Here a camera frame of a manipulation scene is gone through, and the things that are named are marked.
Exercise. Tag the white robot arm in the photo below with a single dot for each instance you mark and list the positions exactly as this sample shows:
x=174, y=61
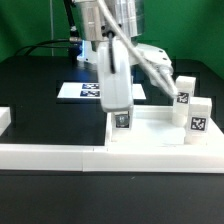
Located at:
x=110, y=25

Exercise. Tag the white U-shaped fence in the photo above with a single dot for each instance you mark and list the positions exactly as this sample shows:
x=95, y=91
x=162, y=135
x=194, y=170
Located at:
x=111, y=158

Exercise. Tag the white square table top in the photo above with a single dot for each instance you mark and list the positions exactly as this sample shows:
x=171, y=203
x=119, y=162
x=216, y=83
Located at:
x=152, y=126

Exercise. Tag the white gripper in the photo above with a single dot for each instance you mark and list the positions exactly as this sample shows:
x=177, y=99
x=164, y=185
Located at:
x=115, y=82

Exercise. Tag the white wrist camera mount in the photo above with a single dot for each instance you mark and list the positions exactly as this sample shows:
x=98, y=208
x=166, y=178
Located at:
x=158, y=59

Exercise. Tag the white marker base plate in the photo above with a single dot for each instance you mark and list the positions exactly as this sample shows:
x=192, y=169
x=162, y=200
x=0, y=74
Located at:
x=78, y=90

